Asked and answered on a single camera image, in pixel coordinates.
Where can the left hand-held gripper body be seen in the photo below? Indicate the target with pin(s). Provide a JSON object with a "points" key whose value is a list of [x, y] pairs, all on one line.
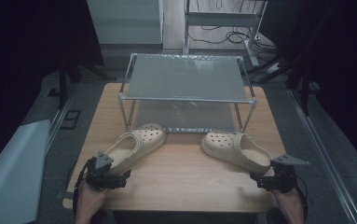
{"points": [[100, 174]]}

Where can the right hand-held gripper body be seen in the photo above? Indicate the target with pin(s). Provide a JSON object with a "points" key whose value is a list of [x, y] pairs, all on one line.
{"points": [[283, 179]]}

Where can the beige foam clog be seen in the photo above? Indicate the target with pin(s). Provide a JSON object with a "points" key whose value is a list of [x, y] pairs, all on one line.
{"points": [[142, 141], [229, 146]]}

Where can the two-tier metal shoe rack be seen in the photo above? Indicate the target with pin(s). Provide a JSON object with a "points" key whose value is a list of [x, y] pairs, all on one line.
{"points": [[185, 77]]}

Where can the person's right hand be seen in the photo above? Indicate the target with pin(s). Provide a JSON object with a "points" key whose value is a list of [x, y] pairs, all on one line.
{"points": [[291, 205]]}

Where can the person's left hand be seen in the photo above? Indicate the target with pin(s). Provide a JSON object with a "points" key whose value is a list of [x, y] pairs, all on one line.
{"points": [[89, 202]]}

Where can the white board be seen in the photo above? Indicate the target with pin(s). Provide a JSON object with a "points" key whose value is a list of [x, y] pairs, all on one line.
{"points": [[11, 174]]}

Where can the black stand legs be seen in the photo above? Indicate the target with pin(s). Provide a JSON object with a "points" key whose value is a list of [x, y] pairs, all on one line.
{"points": [[303, 84]]}

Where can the black tripod stand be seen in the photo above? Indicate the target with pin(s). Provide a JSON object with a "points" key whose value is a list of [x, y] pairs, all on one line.
{"points": [[63, 84]]}

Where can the dark curtain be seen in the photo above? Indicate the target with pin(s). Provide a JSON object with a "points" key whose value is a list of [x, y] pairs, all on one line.
{"points": [[20, 56], [344, 62]]}

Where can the long aluminium floor rail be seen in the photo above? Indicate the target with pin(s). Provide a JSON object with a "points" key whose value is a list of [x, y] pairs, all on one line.
{"points": [[322, 155]]}

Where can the short aluminium floor rail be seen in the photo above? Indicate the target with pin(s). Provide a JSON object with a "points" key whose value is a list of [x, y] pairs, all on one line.
{"points": [[59, 119]]}

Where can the white metal desk frame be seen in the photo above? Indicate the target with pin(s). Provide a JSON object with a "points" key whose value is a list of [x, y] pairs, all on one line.
{"points": [[222, 18]]}

